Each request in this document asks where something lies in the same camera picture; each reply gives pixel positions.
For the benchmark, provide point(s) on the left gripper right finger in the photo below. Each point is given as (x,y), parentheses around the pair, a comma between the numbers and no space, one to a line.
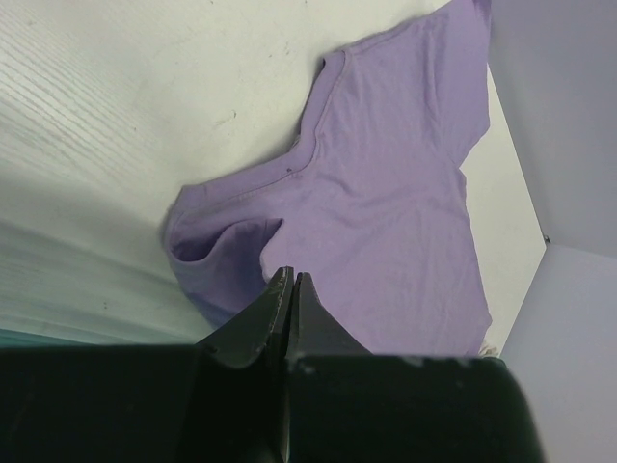
(348,405)

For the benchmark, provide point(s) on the purple t shirt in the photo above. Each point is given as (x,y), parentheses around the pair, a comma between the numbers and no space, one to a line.
(371,199)

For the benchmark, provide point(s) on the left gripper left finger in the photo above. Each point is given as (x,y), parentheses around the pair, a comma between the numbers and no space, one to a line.
(218,400)

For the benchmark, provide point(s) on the teal transparent plastic bin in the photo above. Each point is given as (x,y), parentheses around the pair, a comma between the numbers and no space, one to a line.
(14,339)

